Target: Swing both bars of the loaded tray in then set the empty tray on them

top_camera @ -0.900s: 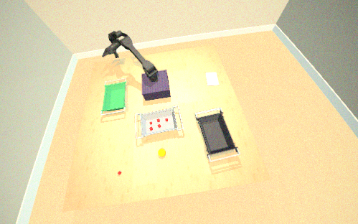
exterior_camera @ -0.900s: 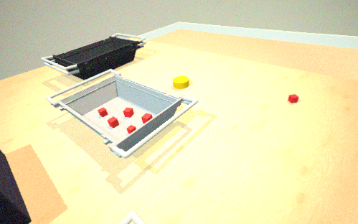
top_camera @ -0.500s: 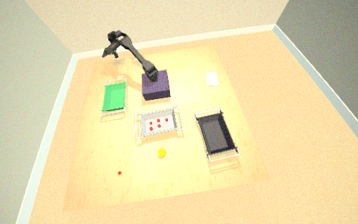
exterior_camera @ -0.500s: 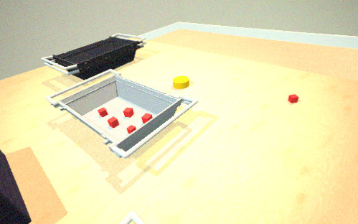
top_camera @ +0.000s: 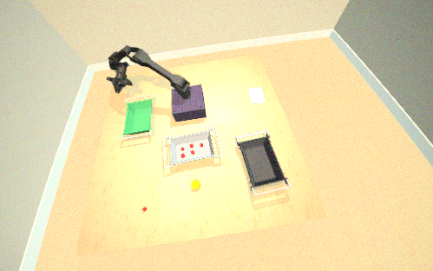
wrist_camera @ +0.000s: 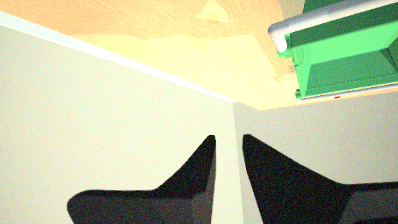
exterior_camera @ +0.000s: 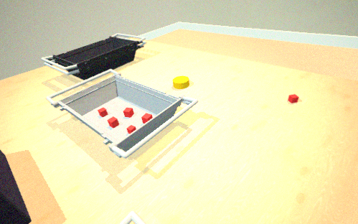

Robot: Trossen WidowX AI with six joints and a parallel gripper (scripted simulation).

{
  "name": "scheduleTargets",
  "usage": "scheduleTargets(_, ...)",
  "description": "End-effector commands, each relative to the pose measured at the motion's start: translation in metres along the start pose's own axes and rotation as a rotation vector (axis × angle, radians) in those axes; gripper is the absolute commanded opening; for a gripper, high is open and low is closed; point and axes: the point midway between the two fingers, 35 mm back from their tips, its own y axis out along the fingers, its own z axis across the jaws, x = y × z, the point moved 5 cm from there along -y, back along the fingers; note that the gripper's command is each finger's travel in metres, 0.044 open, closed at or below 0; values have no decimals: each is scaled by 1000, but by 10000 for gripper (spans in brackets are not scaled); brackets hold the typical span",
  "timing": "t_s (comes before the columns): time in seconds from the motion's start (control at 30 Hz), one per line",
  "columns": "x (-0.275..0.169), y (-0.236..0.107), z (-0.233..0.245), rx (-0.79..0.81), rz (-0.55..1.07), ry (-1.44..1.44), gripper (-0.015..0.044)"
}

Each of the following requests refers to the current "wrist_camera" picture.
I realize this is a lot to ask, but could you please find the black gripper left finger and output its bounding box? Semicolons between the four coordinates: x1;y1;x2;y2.
67;135;216;224

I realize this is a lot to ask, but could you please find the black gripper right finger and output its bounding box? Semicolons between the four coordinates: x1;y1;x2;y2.
242;134;398;224

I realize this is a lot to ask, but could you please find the green plastic tray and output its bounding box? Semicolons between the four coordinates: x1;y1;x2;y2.
268;0;398;102

